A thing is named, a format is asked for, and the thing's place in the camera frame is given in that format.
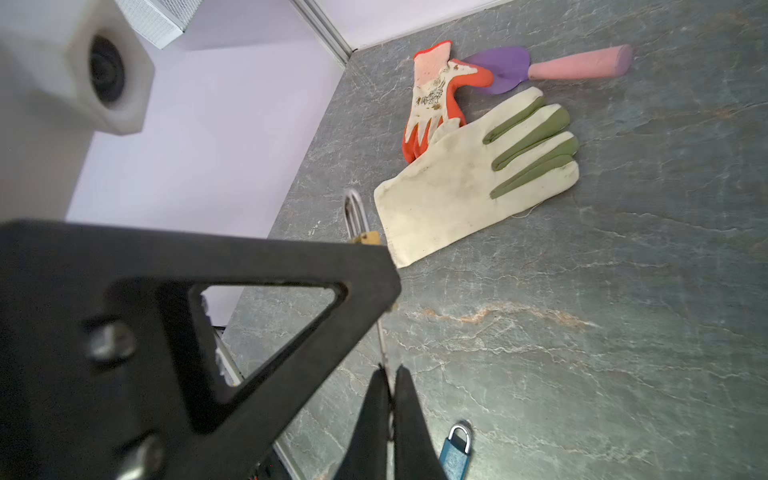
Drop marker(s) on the purple trowel pink handle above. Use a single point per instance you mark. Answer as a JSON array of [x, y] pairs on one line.
[[512, 66]]

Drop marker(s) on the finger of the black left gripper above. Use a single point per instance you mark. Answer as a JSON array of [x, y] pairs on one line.
[[108, 361]]

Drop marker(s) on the small white mesh basket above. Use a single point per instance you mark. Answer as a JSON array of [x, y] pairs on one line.
[[160, 22]]

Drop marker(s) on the brass padlock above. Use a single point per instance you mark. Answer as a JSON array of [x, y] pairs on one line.
[[357, 225]]

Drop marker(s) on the aluminium frame corner post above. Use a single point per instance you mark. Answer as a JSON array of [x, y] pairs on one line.
[[324, 28]]

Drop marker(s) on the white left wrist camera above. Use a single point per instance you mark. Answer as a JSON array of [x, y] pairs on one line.
[[69, 69]]

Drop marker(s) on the cream green work glove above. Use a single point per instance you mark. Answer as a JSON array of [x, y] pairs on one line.
[[518, 155]]

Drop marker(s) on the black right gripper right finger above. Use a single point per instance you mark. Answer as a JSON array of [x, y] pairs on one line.
[[414, 455]]

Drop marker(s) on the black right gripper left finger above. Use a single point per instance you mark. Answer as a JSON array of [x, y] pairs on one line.
[[366, 456]]

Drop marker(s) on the red white work glove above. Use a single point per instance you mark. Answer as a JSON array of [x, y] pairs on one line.
[[436, 78]]

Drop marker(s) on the small blue padlock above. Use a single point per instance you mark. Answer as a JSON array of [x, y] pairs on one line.
[[456, 451]]

